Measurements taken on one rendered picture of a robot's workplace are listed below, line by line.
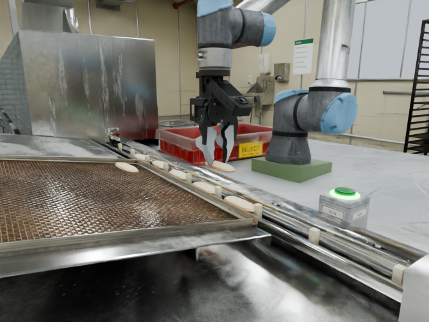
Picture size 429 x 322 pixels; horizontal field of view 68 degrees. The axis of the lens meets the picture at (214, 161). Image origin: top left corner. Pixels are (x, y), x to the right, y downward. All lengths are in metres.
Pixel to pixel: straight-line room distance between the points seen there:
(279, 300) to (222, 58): 0.47
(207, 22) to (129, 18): 7.68
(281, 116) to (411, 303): 0.73
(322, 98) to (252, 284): 0.59
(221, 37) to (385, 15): 4.92
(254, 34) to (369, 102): 4.82
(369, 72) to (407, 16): 0.85
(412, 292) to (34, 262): 0.39
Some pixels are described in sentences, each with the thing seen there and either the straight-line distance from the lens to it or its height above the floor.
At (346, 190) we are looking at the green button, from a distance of 0.68.
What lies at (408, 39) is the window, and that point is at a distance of 5.34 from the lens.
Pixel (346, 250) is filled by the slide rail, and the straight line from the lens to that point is 0.57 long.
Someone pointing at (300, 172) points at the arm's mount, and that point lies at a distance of 0.98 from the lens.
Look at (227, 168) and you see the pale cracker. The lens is 0.70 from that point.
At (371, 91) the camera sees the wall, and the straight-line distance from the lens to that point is 5.51.
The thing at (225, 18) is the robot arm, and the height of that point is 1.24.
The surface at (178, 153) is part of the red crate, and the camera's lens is 1.23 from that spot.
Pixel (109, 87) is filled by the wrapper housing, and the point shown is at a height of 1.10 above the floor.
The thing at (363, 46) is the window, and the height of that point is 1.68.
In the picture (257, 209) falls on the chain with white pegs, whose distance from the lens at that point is 0.66.
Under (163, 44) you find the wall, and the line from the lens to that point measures 8.64.
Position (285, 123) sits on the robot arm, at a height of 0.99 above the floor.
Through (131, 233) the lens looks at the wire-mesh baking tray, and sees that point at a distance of 0.41.
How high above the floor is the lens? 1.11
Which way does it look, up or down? 14 degrees down
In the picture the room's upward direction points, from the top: straight up
